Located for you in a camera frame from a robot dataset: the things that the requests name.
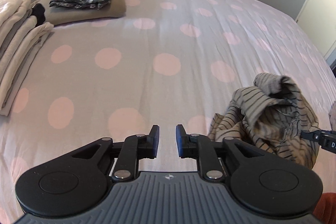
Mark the dark navy sock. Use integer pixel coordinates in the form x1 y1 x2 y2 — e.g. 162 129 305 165
31 3 46 27

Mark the beige striped shirt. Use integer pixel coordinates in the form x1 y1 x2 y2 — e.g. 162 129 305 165
208 73 319 169

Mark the beige folded blanket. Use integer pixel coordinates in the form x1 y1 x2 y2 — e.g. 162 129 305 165
32 0 126 26

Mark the white door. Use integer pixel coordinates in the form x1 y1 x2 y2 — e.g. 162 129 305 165
297 0 335 59

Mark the stack of cream folded clothes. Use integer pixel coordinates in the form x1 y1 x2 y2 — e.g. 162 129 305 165
1 0 54 116

